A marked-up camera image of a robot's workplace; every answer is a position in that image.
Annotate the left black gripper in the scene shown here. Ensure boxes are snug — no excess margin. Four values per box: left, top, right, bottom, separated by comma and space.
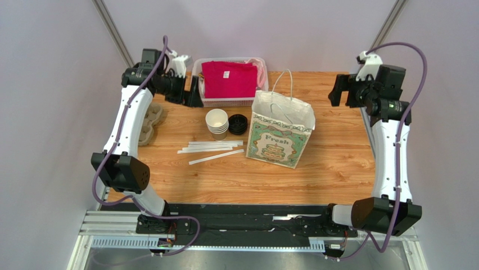
156, 71, 204, 107

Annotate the green paper gift bag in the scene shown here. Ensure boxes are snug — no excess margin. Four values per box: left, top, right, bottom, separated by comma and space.
246, 69, 316, 169

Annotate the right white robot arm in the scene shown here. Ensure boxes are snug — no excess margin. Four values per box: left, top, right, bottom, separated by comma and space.
324, 65, 422, 236

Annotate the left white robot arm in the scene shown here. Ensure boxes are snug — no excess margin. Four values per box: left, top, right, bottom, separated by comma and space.
91, 48, 203, 230

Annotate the stack of paper cups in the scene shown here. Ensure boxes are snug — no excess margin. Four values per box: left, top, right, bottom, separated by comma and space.
205, 109, 229, 141

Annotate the white plastic basket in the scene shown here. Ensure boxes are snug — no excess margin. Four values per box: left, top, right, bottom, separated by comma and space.
190, 57, 269, 108

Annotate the red folded shirt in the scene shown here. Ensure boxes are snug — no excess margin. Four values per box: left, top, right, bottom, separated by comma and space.
201, 61, 257, 98

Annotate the brown pulp cup carrier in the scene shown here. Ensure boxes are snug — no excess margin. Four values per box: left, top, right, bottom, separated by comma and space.
138, 102, 167, 146

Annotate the stack of black lids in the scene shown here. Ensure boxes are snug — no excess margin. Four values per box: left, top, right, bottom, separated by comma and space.
228, 114, 248, 135

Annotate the pink cloth in basket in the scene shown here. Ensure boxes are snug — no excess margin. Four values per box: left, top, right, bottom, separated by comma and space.
245, 57, 267, 90

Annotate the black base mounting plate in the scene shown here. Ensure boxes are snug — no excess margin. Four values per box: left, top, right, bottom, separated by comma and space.
101, 202, 358, 248

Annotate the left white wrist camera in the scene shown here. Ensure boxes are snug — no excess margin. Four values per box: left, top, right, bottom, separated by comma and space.
169, 51, 193, 78

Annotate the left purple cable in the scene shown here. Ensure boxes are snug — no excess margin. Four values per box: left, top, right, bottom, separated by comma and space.
92, 35, 201, 257

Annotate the purple cable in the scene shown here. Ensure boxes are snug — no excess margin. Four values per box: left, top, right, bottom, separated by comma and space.
325, 42, 428, 262
92, 35, 201, 257

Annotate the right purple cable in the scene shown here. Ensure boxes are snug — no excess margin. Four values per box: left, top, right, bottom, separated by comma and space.
325, 42, 428, 262

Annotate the aluminium frame rail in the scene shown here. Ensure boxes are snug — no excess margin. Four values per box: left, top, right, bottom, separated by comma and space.
78, 210, 419, 253

